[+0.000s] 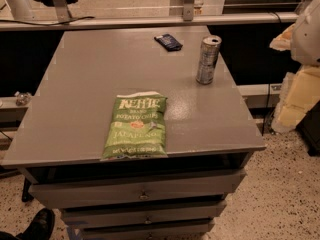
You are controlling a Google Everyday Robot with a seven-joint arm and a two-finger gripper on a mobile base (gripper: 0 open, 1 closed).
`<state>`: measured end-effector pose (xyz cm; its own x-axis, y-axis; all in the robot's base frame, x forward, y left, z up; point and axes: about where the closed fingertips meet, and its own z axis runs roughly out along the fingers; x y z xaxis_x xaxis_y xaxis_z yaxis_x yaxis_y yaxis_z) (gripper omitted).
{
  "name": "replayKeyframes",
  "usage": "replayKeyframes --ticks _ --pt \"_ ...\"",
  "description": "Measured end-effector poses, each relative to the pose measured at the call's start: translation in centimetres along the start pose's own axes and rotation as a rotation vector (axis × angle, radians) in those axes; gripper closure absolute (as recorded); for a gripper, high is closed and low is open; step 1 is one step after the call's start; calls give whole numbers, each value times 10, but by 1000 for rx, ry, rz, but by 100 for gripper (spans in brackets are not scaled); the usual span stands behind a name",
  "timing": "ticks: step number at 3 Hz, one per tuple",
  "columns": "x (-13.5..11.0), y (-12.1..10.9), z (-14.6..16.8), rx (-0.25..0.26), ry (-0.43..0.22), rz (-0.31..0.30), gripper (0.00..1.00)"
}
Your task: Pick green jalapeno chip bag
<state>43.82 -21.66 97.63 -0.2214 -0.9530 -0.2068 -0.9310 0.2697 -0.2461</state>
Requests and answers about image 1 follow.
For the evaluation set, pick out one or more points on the dark blue snack packet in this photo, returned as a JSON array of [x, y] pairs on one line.
[[168, 42]]

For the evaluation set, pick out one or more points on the metal railing bar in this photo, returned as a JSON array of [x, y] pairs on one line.
[[89, 22]]

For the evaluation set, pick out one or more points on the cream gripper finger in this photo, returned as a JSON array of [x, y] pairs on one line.
[[300, 92], [283, 41]]

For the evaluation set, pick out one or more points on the black shoe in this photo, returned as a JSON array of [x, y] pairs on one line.
[[41, 227]]

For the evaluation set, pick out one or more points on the silver drink can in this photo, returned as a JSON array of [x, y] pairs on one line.
[[209, 51]]

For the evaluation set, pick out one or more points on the small crumpled foil object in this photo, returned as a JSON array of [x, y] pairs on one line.
[[22, 99]]

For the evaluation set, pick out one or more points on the middle drawer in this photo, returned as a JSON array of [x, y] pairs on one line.
[[145, 215]]

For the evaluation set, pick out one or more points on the top drawer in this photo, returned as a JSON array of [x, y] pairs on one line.
[[137, 189]]

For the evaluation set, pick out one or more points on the green jalapeno chip bag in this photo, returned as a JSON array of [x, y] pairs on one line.
[[137, 129]]

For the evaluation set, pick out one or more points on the drawer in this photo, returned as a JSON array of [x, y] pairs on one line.
[[137, 189], [148, 232], [145, 215]]

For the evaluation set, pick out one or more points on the grey drawer cabinet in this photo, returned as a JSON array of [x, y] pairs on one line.
[[62, 136]]

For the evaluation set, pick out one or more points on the bottom drawer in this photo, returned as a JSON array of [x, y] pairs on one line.
[[148, 232]]

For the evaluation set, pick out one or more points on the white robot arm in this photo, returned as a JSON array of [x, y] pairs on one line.
[[305, 41]]

